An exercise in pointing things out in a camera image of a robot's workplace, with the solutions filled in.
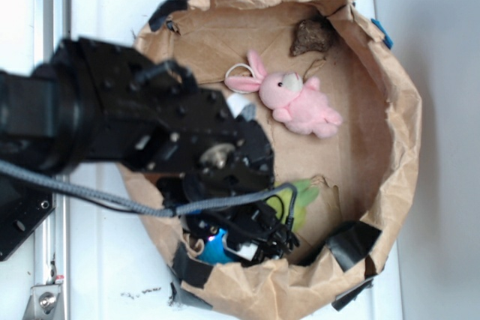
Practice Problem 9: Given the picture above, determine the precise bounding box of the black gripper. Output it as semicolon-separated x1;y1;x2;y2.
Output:
124;61;299;264

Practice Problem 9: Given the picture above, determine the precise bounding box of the blue ball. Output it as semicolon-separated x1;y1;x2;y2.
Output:
197;235;236;265

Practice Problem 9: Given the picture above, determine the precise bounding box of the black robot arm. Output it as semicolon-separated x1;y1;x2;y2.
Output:
1;38;299;265

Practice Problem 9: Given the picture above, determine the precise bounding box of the pink plush bunny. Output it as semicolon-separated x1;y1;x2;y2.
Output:
224;50;343;139

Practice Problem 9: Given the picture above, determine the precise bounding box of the green plush toy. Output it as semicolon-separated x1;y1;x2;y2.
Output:
266;179;320;232

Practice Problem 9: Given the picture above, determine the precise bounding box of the white plastic tray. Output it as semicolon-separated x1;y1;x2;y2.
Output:
69;0;404;320

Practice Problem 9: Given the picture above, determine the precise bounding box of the brown paper bag bin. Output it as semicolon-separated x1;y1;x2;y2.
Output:
135;0;422;319

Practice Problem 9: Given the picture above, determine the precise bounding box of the dark brown rock lump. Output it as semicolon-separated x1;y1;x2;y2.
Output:
290;17;336;56

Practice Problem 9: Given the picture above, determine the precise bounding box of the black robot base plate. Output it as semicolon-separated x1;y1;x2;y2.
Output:
0;175;56;262

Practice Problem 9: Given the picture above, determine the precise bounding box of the grey braided cable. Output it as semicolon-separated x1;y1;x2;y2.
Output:
0;158;299;220

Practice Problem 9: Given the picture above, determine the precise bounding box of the aluminium frame rail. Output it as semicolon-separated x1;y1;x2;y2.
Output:
34;0;71;319

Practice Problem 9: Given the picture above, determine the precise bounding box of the metal corner bracket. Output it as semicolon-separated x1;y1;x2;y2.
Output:
22;284;65;320

